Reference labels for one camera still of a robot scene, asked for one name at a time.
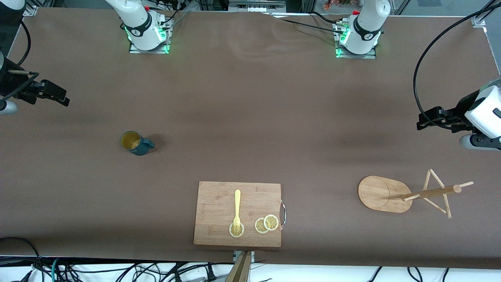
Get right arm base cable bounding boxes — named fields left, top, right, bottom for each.
left=147, top=0, right=190, bottom=29

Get yellow plastic fork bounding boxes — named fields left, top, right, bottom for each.
left=233, top=190, right=242, bottom=234

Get bamboo cutting board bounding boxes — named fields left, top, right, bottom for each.
left=193, top=181, right=282, bottom=248

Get orange background object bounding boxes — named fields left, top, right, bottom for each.
left=323, top=0, right=353, bottom=11

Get long black table cable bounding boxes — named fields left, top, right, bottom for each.
left=279, top=18, right=345, bottom=34

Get grey power strip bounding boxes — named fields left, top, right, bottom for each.
left=229, top=0, right=287, bottom=12

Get tangled black floor cable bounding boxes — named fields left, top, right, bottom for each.
left=59, top=260, right=235, bottom=282

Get teal ribbed cup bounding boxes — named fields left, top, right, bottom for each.
left=120, top=131, right=155, bottom=156

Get wooden cup rack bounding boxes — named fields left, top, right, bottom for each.
left=358, top=168, right=474, bottom=219

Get wooden beam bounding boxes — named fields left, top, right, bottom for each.
left=225, top=251, right=252, bottom=282

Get brown table cover sheet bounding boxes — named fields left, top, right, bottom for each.
left=0, top=7, right=501, bottom=270

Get thick black cable loop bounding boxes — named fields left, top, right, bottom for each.
left=0, top=237, right=43, bottom=273

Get short black table cable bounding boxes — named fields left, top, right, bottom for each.
left=311, top=11, right=345, bottom=25

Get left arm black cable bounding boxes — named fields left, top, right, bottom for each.
left=414, top=0, right=501, bottom=124

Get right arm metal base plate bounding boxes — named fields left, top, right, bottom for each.
left=129, top=18, right=173, bottom=54

